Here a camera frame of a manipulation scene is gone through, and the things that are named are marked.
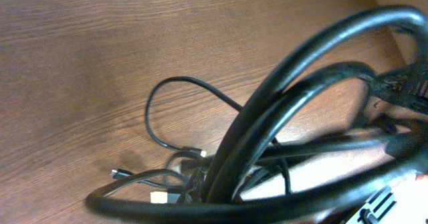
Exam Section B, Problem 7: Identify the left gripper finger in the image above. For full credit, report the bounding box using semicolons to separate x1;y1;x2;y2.
369;62;427;115

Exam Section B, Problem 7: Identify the black usb cable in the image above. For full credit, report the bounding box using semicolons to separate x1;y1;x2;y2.
110;76;292;205
85;5;428;224

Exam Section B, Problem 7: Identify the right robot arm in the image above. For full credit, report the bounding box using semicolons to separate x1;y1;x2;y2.
340;174;427;224

